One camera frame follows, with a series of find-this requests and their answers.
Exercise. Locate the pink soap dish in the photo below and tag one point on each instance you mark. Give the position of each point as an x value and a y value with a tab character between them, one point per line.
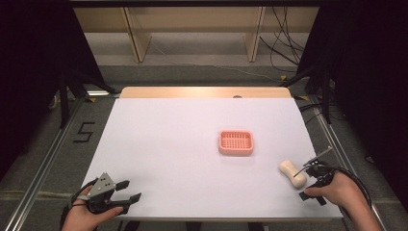
236	142

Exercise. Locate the black tripod stand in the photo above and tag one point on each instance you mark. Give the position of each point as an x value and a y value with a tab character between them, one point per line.
326	96
64	99

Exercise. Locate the light wooden table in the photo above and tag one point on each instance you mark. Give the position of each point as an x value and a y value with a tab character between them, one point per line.
192	92

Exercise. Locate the black curtain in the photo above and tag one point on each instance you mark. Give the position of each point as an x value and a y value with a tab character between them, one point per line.
369	80
29	64

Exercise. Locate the white table sheet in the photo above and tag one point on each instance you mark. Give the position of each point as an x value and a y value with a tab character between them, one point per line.
160	154

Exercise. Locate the black tape floor number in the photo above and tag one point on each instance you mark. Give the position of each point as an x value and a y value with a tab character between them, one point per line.
84	132

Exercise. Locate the person's left hand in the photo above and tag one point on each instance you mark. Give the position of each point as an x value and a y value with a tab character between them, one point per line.
81	218

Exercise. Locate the aluminium floor rail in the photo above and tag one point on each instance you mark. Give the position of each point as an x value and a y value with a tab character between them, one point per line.
41	173
333	141

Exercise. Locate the light wooden background desk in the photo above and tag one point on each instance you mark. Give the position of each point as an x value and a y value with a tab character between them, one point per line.
138	38

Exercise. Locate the person's right hand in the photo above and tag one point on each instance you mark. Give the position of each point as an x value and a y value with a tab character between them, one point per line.
341	191

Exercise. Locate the cream wooden mushroom toy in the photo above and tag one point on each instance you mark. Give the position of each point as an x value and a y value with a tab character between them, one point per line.
292	174

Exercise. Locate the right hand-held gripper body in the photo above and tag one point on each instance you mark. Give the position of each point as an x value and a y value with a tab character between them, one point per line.
320	174

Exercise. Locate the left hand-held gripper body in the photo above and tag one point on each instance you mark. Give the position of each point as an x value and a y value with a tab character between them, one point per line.
102	186

